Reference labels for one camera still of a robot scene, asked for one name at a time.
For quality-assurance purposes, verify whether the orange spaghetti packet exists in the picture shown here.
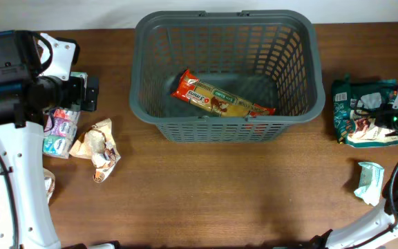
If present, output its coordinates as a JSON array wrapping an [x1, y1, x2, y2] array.
[[171, 69, 276, 118]]

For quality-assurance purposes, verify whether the brown white snack pouch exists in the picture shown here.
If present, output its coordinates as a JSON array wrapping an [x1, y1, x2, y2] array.
[[44, 168, 56, 202]]

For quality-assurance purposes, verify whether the green coffee bean bag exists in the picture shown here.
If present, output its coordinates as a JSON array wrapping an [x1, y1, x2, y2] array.
[[332, 76, 398, 148]]

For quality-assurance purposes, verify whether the multicolour tissue pack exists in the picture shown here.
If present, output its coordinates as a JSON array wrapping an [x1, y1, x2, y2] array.
[[43, 109, 80, 159]]

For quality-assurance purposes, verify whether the grey plastic basket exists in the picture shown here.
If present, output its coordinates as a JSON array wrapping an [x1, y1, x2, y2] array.
[[129, 10, 325, 142]]

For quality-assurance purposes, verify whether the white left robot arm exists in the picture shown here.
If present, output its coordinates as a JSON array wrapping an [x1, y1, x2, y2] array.
[[0, 30, 99, 248]]

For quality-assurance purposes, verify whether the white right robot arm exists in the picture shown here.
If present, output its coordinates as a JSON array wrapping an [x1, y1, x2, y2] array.
[[307, 162, 398, 248]]

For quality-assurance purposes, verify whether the light teal small packet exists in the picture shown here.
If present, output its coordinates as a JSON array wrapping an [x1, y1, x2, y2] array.
[[354, 162, 384, 206]]

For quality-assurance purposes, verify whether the beige crumpled snack bag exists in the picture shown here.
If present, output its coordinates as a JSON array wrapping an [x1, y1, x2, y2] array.
[[69, 118, 121, 183]]

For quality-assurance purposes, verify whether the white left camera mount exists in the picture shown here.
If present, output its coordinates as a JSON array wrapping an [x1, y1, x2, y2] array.
[[38, 33, 80, 81]]

